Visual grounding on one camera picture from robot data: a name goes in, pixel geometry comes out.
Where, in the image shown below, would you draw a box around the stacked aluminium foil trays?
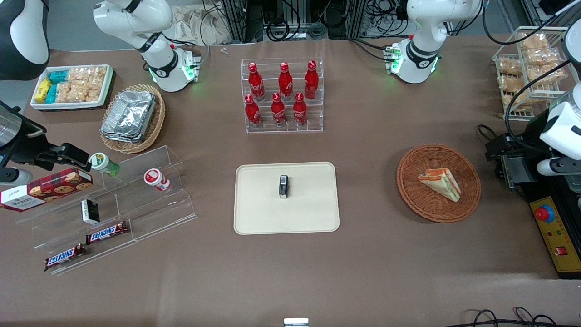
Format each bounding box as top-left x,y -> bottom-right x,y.
101,90 -> 157,143

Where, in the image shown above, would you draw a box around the clear acrylic bottle rack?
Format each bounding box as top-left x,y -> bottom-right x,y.
241,57 -> 324,134

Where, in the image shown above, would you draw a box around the clear bag rice crackers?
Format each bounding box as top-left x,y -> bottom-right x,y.
67,67 -> 108,84
84,81 -> 106,103
55,82 -> 87,104

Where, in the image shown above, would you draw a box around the oval light wicker basket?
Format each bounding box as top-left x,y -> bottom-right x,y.
100,84 -> 166,154

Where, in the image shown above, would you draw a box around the small bottle red label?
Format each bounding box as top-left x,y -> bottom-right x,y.
144,168 -> 171,192

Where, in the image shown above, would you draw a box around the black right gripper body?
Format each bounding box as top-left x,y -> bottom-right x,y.
0,102 -> 49,167

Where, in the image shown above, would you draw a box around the small bottle green label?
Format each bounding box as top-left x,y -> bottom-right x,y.
89,153 -> 121,177

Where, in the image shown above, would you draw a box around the beige plastic tray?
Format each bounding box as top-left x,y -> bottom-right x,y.
233,162 -> 340,235

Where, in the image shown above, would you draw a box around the red tartan cookie box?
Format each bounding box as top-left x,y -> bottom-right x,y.
0,168 -> 94,213

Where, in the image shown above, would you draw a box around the triangular sandwich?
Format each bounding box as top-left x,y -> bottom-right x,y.
418,168 -> 462,203

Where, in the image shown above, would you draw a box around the black cable on table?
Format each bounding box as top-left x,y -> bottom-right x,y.
477,124 -> 500,147

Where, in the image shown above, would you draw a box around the red cola bottle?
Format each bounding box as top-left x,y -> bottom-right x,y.
278,62 -> 293,101
293,92 -> 308,127
304,60 -> 319,100
247,63 -> 265,101
245,94 -> 262,128
271,93 -> 287,127

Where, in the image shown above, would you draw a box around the small black white box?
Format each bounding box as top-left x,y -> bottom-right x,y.
81,199 -> 100,224

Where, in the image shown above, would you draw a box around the black machine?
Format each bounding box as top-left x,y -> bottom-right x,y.
485,109 -> 581,203

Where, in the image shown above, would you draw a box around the clear bag fried snack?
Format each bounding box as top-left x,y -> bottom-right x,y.
502,91 -> 532,112
529,64 -> 566,85
498,58 -> 522,76
524,48 -> 561,67
498,75 -> 527,94
520,33 -> 550,50

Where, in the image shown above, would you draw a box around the yellow snack pack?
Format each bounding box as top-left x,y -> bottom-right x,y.
34,78 -> 51,103

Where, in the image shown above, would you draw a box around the round brown wicker basket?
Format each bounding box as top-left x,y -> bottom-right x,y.
396,144 -> 482,223

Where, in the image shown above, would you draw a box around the clear acrylic step shelf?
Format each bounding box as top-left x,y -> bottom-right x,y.
16,145 -> 198,276

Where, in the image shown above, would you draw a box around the yellow black control box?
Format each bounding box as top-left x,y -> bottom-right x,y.
529,195 -> 581,279

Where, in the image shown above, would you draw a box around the white wire rack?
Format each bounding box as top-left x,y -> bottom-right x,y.
492,26 -> 581,122

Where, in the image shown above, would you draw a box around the aluminium frame with cables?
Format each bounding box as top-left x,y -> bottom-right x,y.
220,0 -> 411,42

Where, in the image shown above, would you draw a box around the black floor cables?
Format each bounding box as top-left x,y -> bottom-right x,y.
454,307 -> 560,327

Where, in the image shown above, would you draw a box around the Snickers chocolate bar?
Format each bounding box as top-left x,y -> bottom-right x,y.
44,243 -> 87,272
85,221 -> 129,245

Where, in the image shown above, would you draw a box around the crumpled beige cloth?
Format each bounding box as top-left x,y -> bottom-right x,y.
169,4 -> 233,46

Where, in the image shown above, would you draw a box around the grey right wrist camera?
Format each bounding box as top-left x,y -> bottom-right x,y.
0,168 -> 33,185

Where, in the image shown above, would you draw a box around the white rectangular snack tray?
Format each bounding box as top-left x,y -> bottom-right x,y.
30,64 -> 115,111

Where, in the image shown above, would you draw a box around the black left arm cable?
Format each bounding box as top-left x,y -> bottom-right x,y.
505,59 -> 573,153

